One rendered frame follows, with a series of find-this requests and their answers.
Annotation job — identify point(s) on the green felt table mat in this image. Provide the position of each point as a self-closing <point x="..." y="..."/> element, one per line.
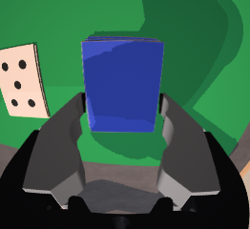
<point x="206" y="66"/>

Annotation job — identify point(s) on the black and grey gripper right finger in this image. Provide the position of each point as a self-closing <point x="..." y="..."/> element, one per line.
<point x="196" y="173"/>

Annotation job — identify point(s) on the blue rectangular tile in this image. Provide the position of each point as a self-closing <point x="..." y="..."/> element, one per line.
<point x="122" y="80"/>

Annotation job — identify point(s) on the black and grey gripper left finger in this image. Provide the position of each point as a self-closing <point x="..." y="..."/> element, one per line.
<point x="47" y="169"/>

